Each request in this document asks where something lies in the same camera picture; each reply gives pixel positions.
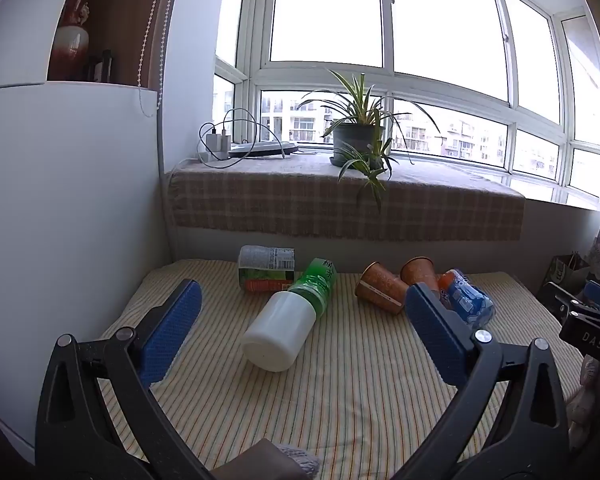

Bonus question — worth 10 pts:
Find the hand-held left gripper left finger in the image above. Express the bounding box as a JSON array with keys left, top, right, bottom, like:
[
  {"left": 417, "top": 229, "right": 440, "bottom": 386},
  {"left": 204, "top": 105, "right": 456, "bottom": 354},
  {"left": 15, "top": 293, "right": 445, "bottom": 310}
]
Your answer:
[{"left": 35, "top": 279, "right": 217, "bottom": 480}]

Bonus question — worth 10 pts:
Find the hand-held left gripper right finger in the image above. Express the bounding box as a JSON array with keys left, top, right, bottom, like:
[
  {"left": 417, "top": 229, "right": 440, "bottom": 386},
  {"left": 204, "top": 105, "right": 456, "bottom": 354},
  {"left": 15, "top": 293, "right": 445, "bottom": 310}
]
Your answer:
[{"left": 390, "top": 283, "right": 572, "bottom": 480}]

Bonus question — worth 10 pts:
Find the white plastic cup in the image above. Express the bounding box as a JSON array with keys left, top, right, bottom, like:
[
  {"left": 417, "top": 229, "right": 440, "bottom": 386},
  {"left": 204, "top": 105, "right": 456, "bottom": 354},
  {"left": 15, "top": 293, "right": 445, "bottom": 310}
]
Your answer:
[{"left": 241, "top": 291, "right": 317, "bottom": 373}]

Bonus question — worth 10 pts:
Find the orange paper cup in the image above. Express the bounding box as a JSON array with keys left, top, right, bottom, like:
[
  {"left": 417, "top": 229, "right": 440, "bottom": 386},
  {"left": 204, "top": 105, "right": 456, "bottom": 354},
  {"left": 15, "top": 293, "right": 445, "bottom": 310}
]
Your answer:
[
  {"left": 355, "top": 261, "right": 410, "bottom": 315},
  {"left": 400, "top": 257, "right": 442, "bottom": 299}
]

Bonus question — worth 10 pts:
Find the person's right hand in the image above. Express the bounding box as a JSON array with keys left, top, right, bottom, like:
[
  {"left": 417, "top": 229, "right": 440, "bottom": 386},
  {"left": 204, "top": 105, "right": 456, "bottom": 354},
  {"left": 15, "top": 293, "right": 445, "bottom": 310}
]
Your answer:
[{"left": 566, "top": 354, "right": 600, "bottom": 453}]

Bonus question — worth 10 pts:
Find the dark paper bag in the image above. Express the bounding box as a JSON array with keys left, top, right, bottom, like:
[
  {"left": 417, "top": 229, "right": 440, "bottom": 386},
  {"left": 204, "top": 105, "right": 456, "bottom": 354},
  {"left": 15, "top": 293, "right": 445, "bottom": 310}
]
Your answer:
[{"left": 549, "top": 253, "right": 592, "bottom": 295}]

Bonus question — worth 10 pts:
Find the blue and orange drink bottle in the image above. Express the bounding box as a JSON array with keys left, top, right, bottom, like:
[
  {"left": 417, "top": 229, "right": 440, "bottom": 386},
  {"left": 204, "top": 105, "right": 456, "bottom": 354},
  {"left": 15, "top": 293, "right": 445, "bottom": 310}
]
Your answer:
[{"left": 437, "top": 268, "right": 496, "bottom": 331}]

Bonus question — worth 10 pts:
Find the green and orange drink can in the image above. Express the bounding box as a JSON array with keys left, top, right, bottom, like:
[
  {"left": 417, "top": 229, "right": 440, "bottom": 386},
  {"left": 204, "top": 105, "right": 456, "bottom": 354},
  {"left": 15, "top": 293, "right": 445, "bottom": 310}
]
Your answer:
[{"left": 237, "top": 245, "right": 296, "bottom": 294}]

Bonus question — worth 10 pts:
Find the striped bed sheet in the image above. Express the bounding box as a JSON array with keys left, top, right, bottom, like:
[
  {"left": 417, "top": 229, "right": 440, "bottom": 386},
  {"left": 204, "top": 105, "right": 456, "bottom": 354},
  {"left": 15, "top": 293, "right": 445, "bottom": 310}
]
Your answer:
[{"left": 97, "top": 259, "right": 587, "bottom": 480}]

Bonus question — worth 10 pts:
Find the green plastic bottle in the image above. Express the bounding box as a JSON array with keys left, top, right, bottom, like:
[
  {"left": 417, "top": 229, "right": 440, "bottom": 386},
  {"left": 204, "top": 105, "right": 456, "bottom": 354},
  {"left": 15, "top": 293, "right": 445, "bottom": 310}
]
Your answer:
[{"left": 287, "top": 257, "right": 338, "bottom": 318}]

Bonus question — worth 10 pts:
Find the white cabinet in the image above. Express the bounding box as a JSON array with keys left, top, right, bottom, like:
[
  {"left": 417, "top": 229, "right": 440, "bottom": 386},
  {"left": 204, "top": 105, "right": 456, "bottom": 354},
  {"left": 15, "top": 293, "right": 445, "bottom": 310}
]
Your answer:
[{"left": 0, "top": 0, "right": 181, "bottom": 456}]

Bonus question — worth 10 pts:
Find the grey knitted cloth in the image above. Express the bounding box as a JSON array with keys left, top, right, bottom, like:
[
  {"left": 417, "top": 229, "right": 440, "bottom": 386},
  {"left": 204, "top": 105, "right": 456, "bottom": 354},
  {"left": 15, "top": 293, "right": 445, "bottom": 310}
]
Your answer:
[{"left": 274, "top": 442, "right": 322, "bottom": 479}]

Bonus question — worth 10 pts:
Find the checked brown cloth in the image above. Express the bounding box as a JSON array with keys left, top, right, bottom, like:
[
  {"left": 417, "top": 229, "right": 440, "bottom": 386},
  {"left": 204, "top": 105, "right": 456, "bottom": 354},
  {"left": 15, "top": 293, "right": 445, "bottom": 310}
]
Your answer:
[{"left": 164, "top": 152, "right": 527, "bottom": 244}]

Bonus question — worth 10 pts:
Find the flat round grey device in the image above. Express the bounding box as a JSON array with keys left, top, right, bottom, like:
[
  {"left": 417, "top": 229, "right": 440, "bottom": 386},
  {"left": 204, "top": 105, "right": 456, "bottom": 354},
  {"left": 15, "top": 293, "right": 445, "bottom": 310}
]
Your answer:
[{"left": 228, "top": 141, "right": 300, "bottom": 157}]

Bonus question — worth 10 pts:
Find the potted spider plant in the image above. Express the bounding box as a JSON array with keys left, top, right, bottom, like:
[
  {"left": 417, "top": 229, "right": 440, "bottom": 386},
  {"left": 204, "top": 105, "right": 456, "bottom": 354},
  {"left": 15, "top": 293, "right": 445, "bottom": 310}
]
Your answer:
[{"left": 296, "top": 69, "right": 442, "bottom": 213}]

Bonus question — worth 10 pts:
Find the red and white vase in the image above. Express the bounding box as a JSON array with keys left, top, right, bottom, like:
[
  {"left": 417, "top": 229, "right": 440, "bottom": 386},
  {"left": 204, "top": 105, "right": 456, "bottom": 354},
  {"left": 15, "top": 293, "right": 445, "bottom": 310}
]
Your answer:
[{"left": 49, "top": 0, "right": 102, "bottom": 82}]

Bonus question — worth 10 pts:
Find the black cable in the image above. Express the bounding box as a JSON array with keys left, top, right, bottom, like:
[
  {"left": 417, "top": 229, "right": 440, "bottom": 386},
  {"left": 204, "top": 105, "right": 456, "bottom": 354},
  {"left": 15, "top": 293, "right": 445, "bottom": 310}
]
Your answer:
[{"left": 221, "top": 107, "right": 287, "bottom": 160}]

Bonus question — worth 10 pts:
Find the white window frame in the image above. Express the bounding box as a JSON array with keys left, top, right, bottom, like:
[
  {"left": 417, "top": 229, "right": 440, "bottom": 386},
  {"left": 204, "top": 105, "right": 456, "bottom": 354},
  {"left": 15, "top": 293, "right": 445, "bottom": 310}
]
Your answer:
[{"left": 213, "top": 0, "right": 600, "bottom": 211}]

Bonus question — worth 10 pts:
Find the small dark frame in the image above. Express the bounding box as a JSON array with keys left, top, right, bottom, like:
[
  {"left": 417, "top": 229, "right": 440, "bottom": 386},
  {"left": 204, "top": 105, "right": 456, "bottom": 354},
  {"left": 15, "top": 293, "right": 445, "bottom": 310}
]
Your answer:
[{"left": 86, "top": 49, "right": 115, "bottom": 84}]

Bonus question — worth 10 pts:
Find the white bead cord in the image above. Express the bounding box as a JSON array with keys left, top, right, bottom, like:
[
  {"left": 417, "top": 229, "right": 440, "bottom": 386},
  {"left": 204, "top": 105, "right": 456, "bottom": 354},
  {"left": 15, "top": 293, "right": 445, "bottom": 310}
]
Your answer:
[{"left": 136, "top": 0, "right": 175, "bottom": 119}]

